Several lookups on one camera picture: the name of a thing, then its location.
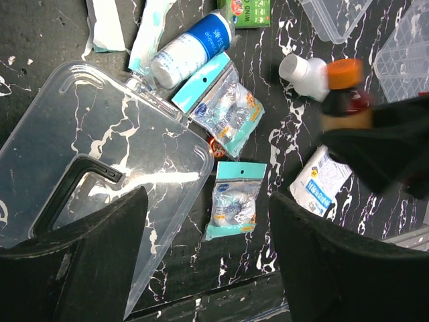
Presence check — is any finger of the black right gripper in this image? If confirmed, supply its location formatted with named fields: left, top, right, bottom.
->
left=321, top=95, right=428, bottom=198

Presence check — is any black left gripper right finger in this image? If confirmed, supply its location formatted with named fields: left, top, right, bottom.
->
left=269, top=193, right=428, bottom=321

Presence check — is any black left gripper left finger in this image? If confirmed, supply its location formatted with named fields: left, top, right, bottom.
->
left=1, top=187, right=148, bottom=321

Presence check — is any white gauze pad packet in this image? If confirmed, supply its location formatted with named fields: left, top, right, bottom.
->
left=289, top=146, right=352, bottom=217

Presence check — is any white plastic bottle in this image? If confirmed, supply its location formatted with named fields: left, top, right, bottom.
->
left=278, top=54, right=329, bottom=103

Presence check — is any teal tape packet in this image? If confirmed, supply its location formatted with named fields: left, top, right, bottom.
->
left=172, top=53, right=265, bottom=159
left=204, top=161, right=267, bottom=241

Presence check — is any clear medicine kit box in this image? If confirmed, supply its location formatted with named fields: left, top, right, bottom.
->
left=300, top=0, right=373, bottom=44

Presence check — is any brown bottle orange cap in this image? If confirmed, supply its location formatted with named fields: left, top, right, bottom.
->
left=320, top=58, right=373, bottom=131

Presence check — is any green medicine carton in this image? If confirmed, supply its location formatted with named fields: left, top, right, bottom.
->
left=217, top=0, right=271, bottom=29

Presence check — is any clear compartment organizer tray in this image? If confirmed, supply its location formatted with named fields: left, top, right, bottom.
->
left=375, top=1, right=428, bottom=103

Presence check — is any white wrapped bandage right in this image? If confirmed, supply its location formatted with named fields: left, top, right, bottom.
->
left=128, top=0, right=176, bottom=76

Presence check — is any white wrapped bandage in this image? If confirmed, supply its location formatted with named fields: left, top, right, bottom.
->
left=81, top=0, right=126, bottom=60
left=128, top=0, right=176, bottom=76

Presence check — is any white wrapped bandage left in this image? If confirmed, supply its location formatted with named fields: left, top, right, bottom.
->
left=81, top=0, right=126, bottom=60

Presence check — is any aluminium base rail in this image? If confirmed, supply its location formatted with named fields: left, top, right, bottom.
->
left=383, top=225, right=429, bottom=252

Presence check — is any clear kit lid black handle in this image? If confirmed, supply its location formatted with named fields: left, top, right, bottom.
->
left=1, top=62, right=214, bottom=314

